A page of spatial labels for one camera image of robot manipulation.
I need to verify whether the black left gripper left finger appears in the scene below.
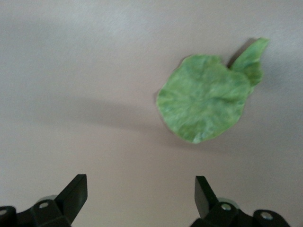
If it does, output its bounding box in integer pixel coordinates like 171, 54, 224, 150
0, 174, 88, 227

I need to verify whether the green lettuce leaf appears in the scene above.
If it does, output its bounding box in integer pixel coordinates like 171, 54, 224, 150
156, 37, 270, 144

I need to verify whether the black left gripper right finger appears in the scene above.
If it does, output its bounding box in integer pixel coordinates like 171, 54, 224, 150
190, 175, 291, 227

